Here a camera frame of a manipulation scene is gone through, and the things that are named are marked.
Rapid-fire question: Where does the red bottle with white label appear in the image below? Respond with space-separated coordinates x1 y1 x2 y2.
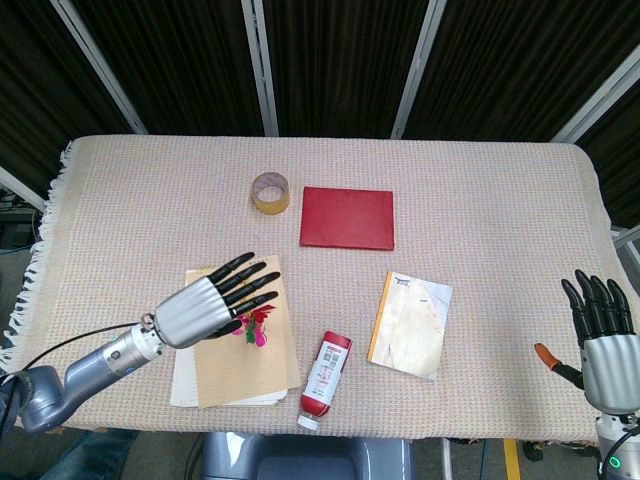
296 329 354 432

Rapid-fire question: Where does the notebook with torn cream cover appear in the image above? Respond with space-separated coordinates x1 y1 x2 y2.
366 270 454 383

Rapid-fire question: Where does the colourful feather shuttlecock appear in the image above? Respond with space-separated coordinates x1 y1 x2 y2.
231 303 272 350

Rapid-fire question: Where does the beige woven tablecloth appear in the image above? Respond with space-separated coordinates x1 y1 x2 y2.
0 134 614 447

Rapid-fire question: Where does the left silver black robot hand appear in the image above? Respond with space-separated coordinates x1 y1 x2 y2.
153 252 282 350

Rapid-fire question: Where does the tan paper notepad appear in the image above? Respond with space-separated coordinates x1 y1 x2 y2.
185 254 302 410

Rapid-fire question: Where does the yellow clear tape roll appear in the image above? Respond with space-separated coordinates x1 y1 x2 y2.
250 170 292 218

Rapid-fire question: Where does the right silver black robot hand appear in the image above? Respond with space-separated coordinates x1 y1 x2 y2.
533 268 640 417

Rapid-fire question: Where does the grey robot torso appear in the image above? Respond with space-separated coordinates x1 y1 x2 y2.
198 431 417 480

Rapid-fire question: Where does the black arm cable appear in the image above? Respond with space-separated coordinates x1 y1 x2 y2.
21 323 144 374

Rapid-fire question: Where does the red hardcover book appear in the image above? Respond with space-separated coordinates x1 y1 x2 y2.
299 185 396 253

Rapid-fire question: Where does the dark ribbed screen panel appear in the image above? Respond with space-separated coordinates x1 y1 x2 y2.
401 0 640 142
0 0 137 201
260 0 432 141
69 0 267 137

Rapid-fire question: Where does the white screen frame post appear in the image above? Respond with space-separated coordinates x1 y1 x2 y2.
48 0 150 136
0 166 50 212
241 0 280 137
551 47 640 146
390 0 448 141

